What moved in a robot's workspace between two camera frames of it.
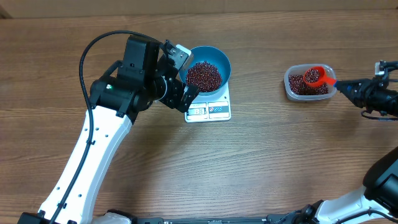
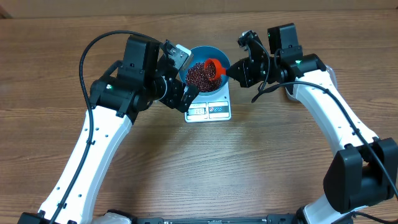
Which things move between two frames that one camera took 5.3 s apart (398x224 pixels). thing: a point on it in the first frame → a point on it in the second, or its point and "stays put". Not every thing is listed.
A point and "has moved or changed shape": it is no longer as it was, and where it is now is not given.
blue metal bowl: (208, 68) stays put
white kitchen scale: (214, 107) stays put
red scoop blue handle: (323, 79) has moved or changed shape
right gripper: (364, 94) → (252, 70)
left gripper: (175, 86) stays put
